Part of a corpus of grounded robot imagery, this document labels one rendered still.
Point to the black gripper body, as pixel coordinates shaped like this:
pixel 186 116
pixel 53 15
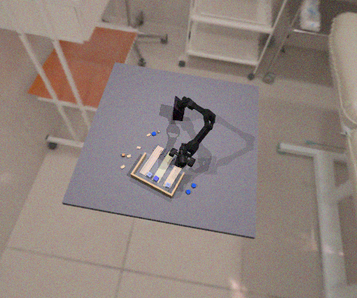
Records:
pixel 189 162

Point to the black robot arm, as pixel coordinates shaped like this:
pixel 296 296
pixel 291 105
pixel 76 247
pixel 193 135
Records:
pixel 193 145

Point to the beige flat strip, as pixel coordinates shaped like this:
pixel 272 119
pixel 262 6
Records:
pixel 157 152

